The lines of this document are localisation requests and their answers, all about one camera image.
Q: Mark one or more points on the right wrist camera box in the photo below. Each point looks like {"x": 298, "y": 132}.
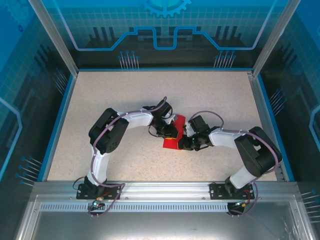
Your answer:
{"x": 188, "y": 128}

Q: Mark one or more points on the aluminium side rail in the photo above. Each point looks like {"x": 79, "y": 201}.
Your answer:
{"x": 261, "y": 105}

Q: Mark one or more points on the red square cloth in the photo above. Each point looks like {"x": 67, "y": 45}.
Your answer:
{"x": 170, "y": 144}

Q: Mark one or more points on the aluminium mounting rail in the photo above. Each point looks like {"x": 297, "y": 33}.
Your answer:
{"x": 162, "y": 190}

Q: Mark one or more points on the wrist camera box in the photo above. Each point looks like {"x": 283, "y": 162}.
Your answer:
{"x": 188, "y": 128}
{"x": 173, "y": 118}

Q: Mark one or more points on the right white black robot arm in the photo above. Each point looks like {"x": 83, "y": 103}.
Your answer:
{"x": 255, "y": 150}

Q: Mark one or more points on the blue side frame strip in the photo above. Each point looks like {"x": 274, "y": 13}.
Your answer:
{"x": 58, "y": 125}

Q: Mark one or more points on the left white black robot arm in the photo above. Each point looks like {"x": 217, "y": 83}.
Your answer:
{"x": 110, "y": 132}

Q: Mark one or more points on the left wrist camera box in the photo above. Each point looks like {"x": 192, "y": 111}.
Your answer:
{"x": 173, "y": 118}

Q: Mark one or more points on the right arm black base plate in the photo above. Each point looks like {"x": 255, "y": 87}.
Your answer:
{"x": 217, "y": 191}

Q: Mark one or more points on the aluminium frame post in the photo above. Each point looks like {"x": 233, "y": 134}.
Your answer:
{"x": 55, "y": 37}
{"x": 273, "y": 37}

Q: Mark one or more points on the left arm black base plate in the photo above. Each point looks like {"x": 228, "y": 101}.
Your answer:
{"x": 112, "y": 193}

